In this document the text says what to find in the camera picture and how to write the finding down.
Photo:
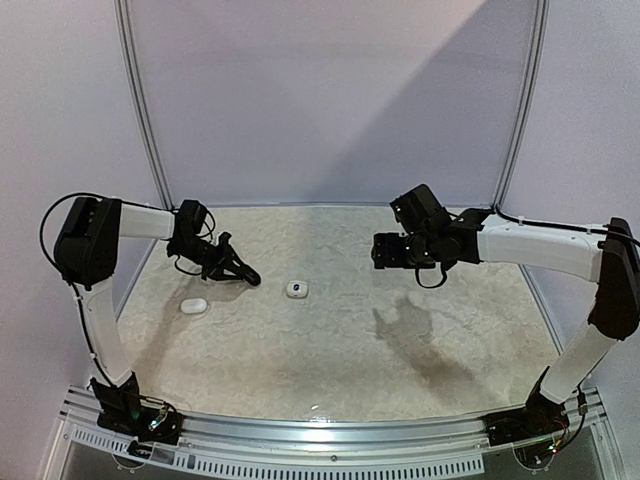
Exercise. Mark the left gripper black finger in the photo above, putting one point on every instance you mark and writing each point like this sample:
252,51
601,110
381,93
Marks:
223,274
232,262

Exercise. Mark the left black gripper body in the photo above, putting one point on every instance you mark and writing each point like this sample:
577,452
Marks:
210,257

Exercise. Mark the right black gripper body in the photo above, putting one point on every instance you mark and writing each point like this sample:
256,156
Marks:
382,251

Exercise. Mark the white oval charging case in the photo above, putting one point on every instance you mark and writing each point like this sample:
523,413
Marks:
193,306

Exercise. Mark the small white charging case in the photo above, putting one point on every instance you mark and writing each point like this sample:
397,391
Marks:
297,290

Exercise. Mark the black oval charging case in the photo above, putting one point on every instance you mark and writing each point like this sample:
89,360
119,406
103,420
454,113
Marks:
253,279

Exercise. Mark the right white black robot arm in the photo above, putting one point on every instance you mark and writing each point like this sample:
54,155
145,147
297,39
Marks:
606,255

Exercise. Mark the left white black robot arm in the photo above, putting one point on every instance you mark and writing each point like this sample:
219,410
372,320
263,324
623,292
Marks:
86,253

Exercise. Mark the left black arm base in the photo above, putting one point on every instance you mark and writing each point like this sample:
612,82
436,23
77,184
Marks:
125,411

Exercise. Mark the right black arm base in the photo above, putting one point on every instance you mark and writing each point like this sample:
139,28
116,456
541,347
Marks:
537,417

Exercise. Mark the aluminium front rail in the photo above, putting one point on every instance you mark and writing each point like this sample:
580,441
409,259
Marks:
218,447

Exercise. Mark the left aluminium corner post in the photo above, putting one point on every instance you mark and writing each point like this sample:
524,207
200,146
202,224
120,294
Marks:
140,105

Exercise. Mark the aluminium corner post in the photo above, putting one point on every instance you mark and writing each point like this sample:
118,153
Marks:
140,105
530,74

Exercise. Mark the right aluminium corner post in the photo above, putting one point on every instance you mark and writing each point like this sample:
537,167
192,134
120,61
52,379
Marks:
530,74

